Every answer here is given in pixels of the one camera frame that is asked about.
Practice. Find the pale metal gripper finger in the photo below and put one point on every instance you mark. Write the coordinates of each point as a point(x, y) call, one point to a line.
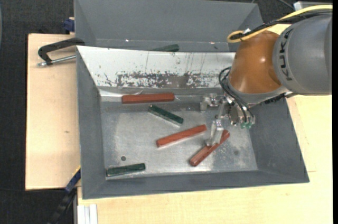
point(205, 103)
point(214, 134)

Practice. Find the red-brown flat block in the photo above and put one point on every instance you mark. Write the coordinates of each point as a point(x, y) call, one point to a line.
point(180, 136)
point(203, 154)
point(148, 98)

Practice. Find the dark green flat block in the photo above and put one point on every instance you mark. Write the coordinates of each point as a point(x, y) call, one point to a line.
point(166, 114)
point(125, 169)

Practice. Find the grey metal bin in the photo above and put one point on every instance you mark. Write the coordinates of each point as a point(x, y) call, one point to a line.
point(137, 138)

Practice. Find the pale wood board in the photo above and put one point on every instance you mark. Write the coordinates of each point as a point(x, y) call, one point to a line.
point(52, 112)

